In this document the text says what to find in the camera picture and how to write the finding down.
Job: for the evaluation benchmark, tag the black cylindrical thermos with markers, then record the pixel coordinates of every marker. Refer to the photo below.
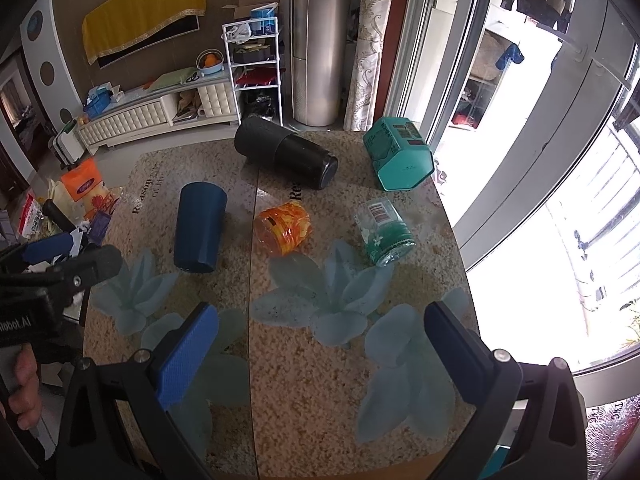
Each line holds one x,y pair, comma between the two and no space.
281,150

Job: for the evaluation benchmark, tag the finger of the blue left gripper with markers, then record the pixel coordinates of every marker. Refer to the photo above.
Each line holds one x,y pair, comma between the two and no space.
95,262
48,248

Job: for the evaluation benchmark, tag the silver cylindrical air conditioner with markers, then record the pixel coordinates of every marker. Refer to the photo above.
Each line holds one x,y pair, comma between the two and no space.
318,37

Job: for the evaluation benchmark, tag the teal hexagonal tin box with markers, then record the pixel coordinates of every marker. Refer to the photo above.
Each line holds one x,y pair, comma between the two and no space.
400,157

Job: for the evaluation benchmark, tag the purple small box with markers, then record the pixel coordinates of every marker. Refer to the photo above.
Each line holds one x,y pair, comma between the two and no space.
98,227

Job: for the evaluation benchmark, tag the black remote control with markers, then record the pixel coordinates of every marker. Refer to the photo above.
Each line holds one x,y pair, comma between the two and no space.
57,216

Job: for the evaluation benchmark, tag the orange translucent cup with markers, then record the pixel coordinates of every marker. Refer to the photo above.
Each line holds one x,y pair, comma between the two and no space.
280,230

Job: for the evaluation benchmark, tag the patterned beige curtain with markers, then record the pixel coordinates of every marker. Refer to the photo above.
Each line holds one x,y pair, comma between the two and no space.
366,72

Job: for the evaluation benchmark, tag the green labelled glass jar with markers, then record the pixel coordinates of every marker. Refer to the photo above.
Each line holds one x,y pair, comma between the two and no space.
385,234

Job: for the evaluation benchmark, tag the white metal shelf rack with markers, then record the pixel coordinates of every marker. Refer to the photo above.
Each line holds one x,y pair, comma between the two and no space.
254,51

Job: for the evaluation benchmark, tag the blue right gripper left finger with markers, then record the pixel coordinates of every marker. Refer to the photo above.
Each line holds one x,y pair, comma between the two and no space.
181,352

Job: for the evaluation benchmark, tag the white tufted tv cabinet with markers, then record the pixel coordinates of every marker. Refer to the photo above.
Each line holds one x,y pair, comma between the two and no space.
143,113

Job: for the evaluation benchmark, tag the yellow cloth over television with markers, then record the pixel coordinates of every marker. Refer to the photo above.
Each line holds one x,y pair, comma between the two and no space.
116,28

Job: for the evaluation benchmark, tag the person's left hand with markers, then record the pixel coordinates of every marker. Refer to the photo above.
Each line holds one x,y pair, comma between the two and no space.
26,401

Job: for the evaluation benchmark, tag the dark blue plastic cup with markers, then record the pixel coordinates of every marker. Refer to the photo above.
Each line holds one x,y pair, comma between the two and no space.
200,220

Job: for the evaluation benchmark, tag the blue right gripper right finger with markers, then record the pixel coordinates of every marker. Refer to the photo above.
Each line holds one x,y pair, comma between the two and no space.
461,351

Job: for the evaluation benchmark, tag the orange tissue box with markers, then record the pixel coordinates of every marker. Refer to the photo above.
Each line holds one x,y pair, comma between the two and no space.
84,183

